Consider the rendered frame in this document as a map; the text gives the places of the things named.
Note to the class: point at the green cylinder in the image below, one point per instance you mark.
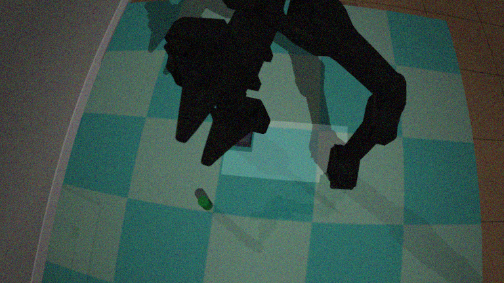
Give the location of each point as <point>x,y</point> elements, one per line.
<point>205,203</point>

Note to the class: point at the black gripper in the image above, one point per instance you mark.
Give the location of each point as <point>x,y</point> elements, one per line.
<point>223,64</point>

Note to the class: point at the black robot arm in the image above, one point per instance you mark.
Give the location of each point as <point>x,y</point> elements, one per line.
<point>324,28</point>

